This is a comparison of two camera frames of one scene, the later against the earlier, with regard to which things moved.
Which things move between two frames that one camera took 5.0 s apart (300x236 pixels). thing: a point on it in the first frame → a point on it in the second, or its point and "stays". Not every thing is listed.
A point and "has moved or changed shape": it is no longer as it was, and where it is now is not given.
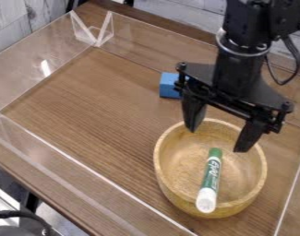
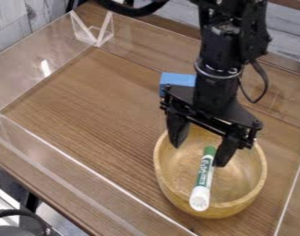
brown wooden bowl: [182, 162] stays
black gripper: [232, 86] → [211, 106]
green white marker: [207, 198] has moved or changed shape
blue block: [168, 79] stays
